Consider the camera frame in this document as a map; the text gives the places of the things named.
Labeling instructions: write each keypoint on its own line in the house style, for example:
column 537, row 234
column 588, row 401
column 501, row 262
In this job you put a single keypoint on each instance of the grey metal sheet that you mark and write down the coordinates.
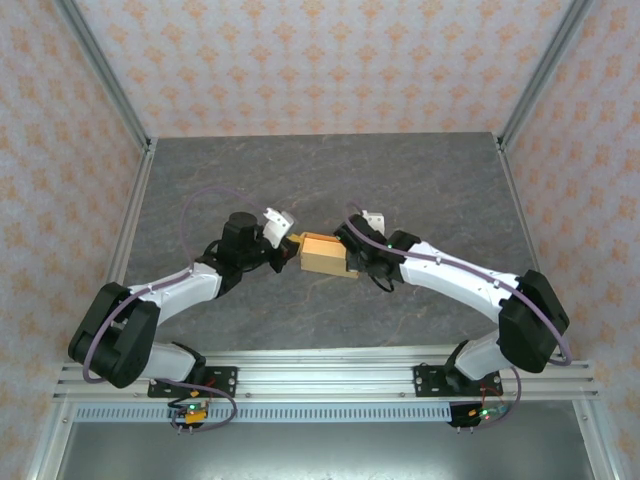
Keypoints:
column 325, row 450

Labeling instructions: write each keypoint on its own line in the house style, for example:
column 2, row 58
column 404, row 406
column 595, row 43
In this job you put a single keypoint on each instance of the aluminium rail beam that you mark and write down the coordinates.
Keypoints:
column 325, row 380

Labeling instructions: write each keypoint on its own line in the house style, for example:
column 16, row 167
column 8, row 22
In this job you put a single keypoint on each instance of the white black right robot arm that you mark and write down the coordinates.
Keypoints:
column 450, row 275

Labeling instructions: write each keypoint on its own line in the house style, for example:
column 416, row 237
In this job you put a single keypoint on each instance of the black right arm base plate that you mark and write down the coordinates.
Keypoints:
column 425, row 380

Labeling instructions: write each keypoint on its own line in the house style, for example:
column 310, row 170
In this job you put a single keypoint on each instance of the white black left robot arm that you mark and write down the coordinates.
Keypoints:
column 185, row 287

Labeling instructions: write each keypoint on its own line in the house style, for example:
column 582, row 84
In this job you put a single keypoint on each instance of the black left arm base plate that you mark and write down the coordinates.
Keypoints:
column 225, row 380

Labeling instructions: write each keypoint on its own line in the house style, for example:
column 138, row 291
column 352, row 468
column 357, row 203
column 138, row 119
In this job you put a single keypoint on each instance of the aluminium table side rail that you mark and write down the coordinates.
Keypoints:
column 135, row 215
column 525, row 225

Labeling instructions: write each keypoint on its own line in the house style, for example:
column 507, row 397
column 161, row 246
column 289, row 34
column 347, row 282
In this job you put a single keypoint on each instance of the yellow paper box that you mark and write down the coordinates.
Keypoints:
column 320, row 257

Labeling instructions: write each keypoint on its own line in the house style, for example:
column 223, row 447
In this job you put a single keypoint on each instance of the aluminium frame post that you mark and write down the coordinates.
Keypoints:
column 542, row 75
column 105, row 75

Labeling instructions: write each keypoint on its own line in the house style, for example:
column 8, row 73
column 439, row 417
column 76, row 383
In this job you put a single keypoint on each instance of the aluminium frame leg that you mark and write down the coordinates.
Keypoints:
column 47, row 445
column 597, row 445

